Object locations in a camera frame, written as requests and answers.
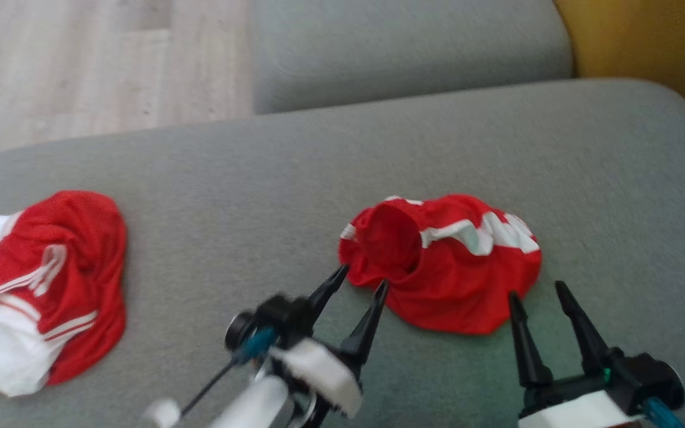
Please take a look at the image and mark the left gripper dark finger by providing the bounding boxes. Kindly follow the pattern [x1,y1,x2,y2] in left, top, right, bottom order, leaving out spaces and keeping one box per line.
[340,281,389,372]
[307,265,350,325]

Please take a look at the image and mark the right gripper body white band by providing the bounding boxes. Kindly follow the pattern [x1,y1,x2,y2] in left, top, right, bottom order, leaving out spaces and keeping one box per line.
[518,366,640,428]

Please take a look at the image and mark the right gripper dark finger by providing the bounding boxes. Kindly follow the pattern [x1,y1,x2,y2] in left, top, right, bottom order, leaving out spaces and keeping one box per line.
[557,281,609,375]
[509,291,554,388]

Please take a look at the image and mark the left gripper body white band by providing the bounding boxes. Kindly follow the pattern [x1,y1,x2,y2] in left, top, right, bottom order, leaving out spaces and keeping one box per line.
[256,293,362,417]

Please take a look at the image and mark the red shorts white stripes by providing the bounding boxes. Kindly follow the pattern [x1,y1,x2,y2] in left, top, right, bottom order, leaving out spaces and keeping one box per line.
[338,194,542,335]

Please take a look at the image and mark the red white basketball jersey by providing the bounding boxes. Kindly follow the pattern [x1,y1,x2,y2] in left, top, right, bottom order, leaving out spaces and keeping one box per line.
[0,190,128,398]

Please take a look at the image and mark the grey sofa seat cushion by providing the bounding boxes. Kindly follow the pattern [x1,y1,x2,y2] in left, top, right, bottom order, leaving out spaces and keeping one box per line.
[0,77,685,428]

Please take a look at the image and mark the grey sofa side cushion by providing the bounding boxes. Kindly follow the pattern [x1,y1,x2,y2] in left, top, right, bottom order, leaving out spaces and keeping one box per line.
[249,0,575,115]

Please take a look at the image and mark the yellow cushion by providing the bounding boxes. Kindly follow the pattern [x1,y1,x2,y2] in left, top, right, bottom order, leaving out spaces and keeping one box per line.
[554,0,685,122]

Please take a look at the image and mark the left arm cable blue plug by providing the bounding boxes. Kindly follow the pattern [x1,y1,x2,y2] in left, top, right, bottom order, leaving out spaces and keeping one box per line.
[179,326,278,417]

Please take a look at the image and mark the arm cable blue plug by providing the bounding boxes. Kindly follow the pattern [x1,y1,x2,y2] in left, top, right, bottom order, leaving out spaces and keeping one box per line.
[643,397,685,428]
[179,326,278,417]

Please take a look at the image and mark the right arm cable blue plug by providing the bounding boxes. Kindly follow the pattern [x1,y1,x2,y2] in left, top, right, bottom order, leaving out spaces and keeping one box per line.
[643,397,685,428]

